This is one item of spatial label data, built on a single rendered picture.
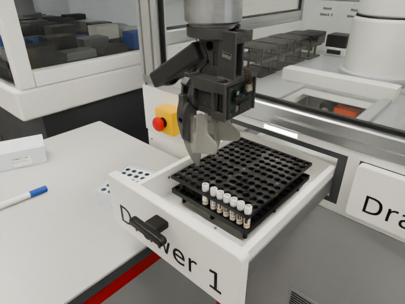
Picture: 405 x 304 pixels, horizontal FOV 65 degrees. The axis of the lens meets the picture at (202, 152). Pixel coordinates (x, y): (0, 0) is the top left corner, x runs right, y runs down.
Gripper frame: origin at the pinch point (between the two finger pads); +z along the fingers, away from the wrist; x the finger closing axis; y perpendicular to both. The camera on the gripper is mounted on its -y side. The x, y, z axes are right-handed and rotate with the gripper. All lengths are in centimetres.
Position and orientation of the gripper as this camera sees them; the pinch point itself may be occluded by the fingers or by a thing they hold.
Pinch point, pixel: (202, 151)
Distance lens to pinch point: 53.1
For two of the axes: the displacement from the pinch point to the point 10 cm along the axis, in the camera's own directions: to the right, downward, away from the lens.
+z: 0.1, 8.7, 4.9
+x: 6.7, -3.7, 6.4
